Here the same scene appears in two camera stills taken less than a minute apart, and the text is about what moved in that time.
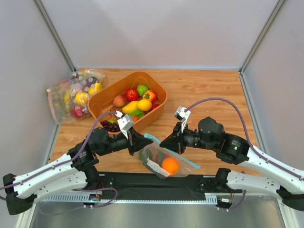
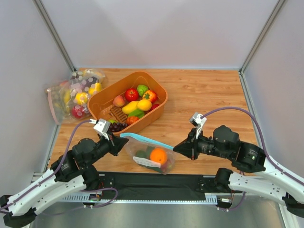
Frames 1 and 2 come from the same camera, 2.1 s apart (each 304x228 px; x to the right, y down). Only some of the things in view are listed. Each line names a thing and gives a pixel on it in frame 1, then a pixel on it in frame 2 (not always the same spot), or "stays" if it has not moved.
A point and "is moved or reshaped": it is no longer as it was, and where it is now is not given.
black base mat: (139, 185) stays
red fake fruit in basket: (154, 105) stays
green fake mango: (137, 113) stays
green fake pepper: (141, 89) stays
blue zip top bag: (164, 163) is moved or reshaped
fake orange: (170, 165) → (158, 155)
